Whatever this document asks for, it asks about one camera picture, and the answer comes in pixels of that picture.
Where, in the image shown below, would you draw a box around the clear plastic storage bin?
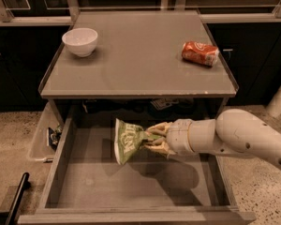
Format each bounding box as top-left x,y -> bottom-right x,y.
27,103 -> 62,162

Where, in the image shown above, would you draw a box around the grey open drawer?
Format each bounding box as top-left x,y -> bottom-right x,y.
19,107 -> 256,225

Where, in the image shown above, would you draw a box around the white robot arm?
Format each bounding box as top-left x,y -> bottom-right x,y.
147,109 -> 281,171

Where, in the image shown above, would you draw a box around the grey cabinet counter unit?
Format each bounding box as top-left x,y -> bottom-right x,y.
39,10 -> 238,117

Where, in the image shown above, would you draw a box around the dark items in bin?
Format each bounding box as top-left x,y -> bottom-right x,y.
47,126 -> 62,149

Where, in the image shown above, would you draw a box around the white ceramic bowl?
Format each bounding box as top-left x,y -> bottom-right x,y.
62,28 -> 98,57

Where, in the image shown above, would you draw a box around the black bar handle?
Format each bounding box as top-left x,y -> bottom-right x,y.
5,172 -> 30,225

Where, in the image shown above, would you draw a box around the orange soda can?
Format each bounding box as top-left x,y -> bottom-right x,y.
182,41 -> 219,67

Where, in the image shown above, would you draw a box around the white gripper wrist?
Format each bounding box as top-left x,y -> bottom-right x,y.
144,119 -> 195,158

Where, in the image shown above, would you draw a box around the green jalapeno chip bag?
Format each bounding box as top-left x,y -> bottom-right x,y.
114,119 -> 161,165

